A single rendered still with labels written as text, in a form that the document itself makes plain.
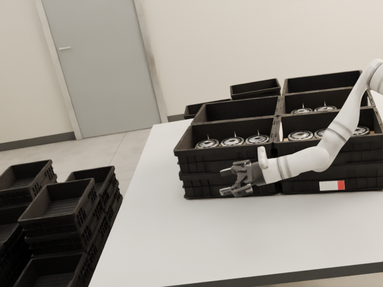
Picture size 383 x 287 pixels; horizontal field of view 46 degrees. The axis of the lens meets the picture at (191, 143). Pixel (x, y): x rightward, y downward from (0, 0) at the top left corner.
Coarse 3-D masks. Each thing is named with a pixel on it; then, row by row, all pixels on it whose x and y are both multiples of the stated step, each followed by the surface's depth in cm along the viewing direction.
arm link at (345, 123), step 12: (372, 60) 138; (372, 72) 135; (360, 84) 137; (348, 96) 139; (360, 96) 138; (348, 108) 136; (336, 120) 137; (348, 120) 135; (336, 132) 136; (348, 132) 136
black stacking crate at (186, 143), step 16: (192, 128) 207; (208, 128) 205; (224, 128) 203; (240, 128) 201; (256, 128) 200; (192, 144) 205; (192, 160) 182; (208, 160) 181; (224, 160) 179; (240, 160) 176; (256, 160) 176
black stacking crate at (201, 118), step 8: (216, 104) 232; (224, 104) 231; (232, 104) 230; (240, 104) 229; (248, 104) 228; (256, 104) 227; (264, 104) 226; (272, 104) 225; (208, 112) 234; (216, 112) 233; (224, 112) 232; (232, 112) 231; (240, 112) 230; (248, 112) 229; (256, 112) 228; (264, 112) 227; (272, 112) 226; (200, 120) 221; (208, 120) 236; (216, 120) 235
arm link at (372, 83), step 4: (380, 68) 134; (376, 72) 135; (380, 72) 134; (372, 76) 136; (376, 76) 135; (380, 76) 134; (372, 80) 136; (376, 80) 135; (380, 80) 134; (372, 84) 136; (376, 84) 135; (380, 84) 134; (372, 88) 138; (376, 88) 136; (380, 88) 135; (380, 92) 136
